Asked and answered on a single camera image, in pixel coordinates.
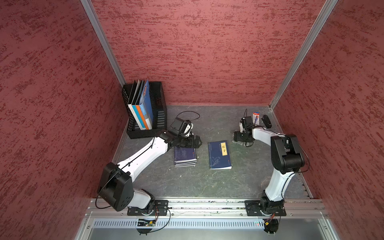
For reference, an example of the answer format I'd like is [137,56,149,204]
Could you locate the purple book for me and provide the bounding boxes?
[174,160,197,167]
[174,147,197,162]
[175,164,196,168]

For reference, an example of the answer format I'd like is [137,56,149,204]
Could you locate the blue book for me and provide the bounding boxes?
[208,140,232,170]

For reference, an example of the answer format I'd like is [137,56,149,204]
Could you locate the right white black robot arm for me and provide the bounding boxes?
[234,126,306,217]

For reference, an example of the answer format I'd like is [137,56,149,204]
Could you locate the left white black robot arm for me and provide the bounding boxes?
[97,130,202,214]

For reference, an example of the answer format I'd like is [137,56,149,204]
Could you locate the white teal upright book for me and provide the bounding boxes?
[128,80,146,130]

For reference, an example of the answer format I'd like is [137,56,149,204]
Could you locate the white blue pen box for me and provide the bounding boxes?
[252,112,260,125]

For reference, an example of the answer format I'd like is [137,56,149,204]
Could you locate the small black device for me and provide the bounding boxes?
[262,115,272,129]

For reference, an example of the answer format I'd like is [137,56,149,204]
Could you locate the blue orange upright folder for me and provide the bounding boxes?
[136,80,154,130]

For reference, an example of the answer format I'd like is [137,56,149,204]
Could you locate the black mesh file basket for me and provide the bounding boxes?
[122,82,167,140]

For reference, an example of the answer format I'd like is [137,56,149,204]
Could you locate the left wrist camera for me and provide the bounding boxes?
[169,118,193,137]

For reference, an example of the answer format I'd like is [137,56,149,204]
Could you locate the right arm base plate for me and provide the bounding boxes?
[245,200,287,217]

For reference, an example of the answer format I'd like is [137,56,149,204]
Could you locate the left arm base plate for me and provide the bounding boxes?
[127,200,169,217]

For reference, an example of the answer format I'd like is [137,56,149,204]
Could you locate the slotted cable duct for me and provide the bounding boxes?
[92,218,265,230]

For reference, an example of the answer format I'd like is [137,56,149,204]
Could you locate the aluminium rail frame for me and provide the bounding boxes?
[75,198,339,240]

